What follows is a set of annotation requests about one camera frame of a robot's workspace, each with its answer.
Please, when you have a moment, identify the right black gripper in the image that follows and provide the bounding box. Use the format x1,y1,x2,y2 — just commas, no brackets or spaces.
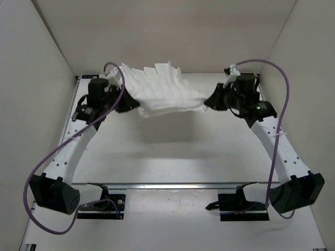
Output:
204,85,241,112

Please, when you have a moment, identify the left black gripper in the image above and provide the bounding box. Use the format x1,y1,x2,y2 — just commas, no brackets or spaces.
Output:
107,82,142,111

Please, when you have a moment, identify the white pleated skirt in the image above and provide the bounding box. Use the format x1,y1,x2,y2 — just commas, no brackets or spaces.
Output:
121,62,208,118

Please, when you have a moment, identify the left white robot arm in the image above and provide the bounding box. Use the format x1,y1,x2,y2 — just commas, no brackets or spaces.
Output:
29,77,139,214

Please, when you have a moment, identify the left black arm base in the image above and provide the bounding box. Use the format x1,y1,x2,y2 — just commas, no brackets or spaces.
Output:
77,182,126,220

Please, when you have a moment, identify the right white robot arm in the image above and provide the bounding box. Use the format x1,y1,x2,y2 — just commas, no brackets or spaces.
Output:
205,73,325,214

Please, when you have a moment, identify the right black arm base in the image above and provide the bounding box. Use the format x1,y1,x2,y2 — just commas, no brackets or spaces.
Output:
205,182,270,222

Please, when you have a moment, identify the left blue corner label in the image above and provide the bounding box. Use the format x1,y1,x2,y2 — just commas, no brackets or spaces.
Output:
81,74,99,79

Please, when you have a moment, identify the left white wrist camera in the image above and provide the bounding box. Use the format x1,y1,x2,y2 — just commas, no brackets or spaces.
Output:
105,67,122,87

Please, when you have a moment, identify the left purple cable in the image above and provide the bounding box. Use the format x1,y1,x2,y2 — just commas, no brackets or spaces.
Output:
23,62,126,234

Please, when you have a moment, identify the purple cable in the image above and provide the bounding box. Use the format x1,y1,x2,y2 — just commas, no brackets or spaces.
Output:
230,59,295,219
23,62,126,234

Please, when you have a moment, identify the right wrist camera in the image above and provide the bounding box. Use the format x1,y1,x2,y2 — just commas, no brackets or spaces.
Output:
224,64,240,86

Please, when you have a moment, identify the left aluminium side rail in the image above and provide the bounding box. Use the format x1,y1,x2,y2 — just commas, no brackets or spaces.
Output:
58,76,81,144

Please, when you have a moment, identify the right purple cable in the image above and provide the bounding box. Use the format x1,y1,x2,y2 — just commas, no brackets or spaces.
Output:
230,59,295,219

